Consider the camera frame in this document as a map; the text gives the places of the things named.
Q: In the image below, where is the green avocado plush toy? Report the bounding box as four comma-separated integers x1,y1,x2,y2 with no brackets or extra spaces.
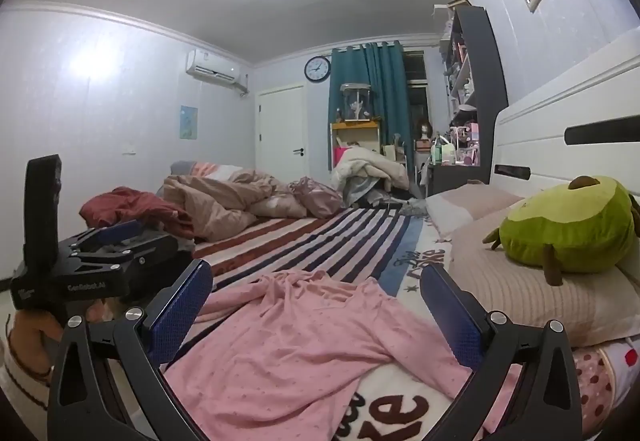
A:
482,175,640,286

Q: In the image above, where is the mannequin head with wig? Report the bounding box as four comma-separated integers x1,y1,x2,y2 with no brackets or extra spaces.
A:
416,119,435,152

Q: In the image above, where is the glass display case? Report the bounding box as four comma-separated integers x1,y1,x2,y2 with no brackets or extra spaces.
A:
339,83,374,123

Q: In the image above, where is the window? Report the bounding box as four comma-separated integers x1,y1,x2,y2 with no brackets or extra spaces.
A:
404,51,430,122

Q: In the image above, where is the pink dotted garment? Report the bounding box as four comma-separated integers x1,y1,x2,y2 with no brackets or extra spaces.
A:
162,269,521,441

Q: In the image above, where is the pink dotted bed sheet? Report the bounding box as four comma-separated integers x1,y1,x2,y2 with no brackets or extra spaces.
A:
570,336,640,437

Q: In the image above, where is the pink patterned cloth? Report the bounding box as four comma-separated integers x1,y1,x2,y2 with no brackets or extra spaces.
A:
290,177,346,219

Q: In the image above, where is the blue wall poster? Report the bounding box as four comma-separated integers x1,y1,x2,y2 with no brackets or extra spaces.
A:
180,106,199,140

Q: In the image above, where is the red cloth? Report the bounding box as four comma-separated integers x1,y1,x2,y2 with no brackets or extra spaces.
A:
80,187,195,240

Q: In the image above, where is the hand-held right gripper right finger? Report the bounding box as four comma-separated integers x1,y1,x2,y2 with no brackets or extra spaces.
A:
420,264,583,441

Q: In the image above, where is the white bed headboard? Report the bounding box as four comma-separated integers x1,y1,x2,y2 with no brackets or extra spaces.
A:
487,28,640,242

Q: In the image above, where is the white door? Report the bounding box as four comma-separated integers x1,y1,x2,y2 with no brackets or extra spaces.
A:
255,85,307,182

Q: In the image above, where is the cream bedding pile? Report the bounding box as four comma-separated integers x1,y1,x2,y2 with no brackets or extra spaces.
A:
331,146,410,206

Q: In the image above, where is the yellow shelf unit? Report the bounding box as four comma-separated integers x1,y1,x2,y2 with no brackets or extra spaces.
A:
329,120,383,172

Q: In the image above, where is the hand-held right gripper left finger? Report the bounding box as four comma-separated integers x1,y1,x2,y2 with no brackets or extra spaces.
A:
47,259,213,441

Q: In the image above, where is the pale pink pillow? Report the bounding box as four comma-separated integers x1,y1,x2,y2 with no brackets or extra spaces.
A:
425,184,526,239

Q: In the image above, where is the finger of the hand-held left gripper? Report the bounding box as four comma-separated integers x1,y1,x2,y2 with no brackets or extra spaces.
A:
70,236,193,273
70,218,168,247

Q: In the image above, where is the dark tall bookshelf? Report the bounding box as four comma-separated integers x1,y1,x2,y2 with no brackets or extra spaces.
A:
440,0,508,166

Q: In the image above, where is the person's left forearm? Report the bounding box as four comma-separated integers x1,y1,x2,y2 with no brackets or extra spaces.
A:
0,321,53,424

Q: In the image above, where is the teal curtain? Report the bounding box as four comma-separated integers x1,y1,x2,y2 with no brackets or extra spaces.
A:
327,41,412,172

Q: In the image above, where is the dark cluttered desk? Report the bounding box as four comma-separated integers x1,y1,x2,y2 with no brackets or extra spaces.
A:
427,161,493,196

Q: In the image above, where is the beige duvet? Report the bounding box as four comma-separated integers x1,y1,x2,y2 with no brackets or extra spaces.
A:
162,163,308,242

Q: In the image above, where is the white air conditioner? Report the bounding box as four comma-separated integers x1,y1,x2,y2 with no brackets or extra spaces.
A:
186,49,250,95

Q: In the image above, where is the person's left hand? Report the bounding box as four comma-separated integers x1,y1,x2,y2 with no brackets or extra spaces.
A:
9,308,67,376

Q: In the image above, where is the striped printed blanket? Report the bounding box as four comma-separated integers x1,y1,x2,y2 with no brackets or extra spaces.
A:
190,203,501,441

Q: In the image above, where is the round wall clock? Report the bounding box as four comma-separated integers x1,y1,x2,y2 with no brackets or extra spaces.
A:
304,56,332,83

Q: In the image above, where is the beige ribbed pillow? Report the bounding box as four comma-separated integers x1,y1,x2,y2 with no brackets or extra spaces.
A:
447,201,640,347

